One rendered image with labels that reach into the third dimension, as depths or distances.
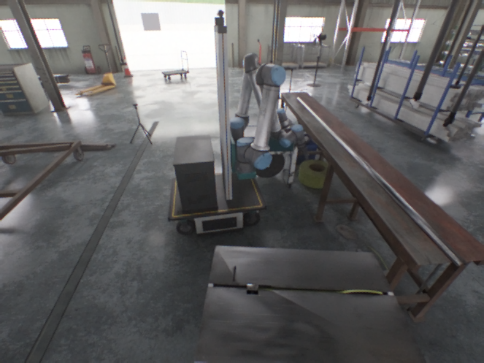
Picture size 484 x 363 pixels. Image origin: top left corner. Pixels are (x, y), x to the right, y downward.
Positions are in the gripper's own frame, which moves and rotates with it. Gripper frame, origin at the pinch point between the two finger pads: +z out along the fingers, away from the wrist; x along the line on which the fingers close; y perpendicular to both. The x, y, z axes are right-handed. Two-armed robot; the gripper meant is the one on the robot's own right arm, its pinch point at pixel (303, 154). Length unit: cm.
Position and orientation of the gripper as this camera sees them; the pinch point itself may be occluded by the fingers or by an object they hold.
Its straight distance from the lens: 227.8
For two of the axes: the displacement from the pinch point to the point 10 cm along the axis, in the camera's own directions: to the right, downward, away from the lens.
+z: 3.4, 6.1, 7.1
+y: -8.8, 4.8, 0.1
